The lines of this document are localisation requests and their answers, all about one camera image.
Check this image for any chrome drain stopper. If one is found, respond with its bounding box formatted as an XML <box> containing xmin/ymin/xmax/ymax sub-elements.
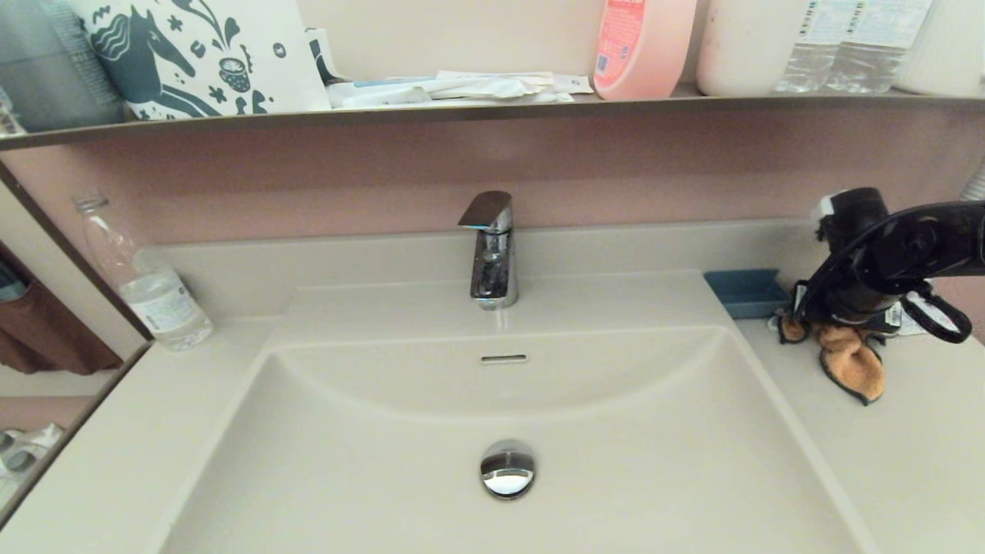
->
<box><xmin>479</xmin><ymin>439</ymin><xmax>536</xmax><ymax>499</ymax></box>

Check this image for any orange microfibre cloth grey trim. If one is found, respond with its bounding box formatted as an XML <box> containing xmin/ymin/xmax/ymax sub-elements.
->
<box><xmin>779</xmin><ymin>317</ymin><xmax>887</xmax><ymax>406</ymax></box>

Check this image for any clear plastic water bottle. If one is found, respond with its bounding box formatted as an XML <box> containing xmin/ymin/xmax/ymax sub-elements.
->
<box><xmin>73</xmin><ymin>192</ymin><xmax>215</xmax><ymax>352</ymax></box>

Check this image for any blue plastic soap dish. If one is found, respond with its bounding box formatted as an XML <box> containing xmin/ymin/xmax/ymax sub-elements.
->
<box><xmin>703</xmin><ymin>269</ymin><xmax>801</xmax><ymax>319</ymax></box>

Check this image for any pile of white paper packets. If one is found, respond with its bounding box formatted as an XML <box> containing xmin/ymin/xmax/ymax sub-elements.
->
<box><xmin>327</xmin><ymin>71</ymin><xmax>595</xmax><ymax>109</ymax></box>

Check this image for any white ribbed container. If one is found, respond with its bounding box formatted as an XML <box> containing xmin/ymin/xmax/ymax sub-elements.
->
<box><xmin>893</xmin><ymin>0</ymin><xmax>985</xmax><ymax>98</ymax></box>

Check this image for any chrome single-lever faucet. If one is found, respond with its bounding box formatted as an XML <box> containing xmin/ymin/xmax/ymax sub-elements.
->
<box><xmin>458</xmin><ymin>191</ymin><xmax>518</xmax><ymax>310</ymax></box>

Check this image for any white printed paper leaflet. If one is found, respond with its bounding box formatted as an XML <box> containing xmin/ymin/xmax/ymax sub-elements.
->
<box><xmin>885</xmin><ymin>300</ymin><xmax>969</xmax><ymax>336</ymax></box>

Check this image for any white bag with horse print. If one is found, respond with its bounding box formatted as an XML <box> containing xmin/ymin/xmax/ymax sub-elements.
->
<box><xmin>65</xmin><ymin>0</ymin><xmax>332</xmax><ymax>122</ymax></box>

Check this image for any white ceramic sink basin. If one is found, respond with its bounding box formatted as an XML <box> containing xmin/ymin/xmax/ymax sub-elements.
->
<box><xmin>154</xmin><ymin>327</ymin><xmax>870</xmax><ymax>554</ymax></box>

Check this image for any cream plastic jar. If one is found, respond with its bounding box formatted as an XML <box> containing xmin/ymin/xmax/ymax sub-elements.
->
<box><xmin>696</xmin><ymin>0</ymin><xmax>806</xmax><ymax>98</ymax></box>

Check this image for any brown wall shelf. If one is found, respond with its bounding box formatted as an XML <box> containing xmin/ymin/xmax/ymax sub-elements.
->
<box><xmin>0</xmin><ymin>85</ymin><xmax>985</xmax><ymax>151</ymax></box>

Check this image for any pink plastic bottle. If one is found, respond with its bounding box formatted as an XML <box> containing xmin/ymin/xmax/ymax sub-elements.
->
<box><xmin>593</xmin><ymin>0</ymin><xmax>697</xmax><ymax>101</ymax></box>

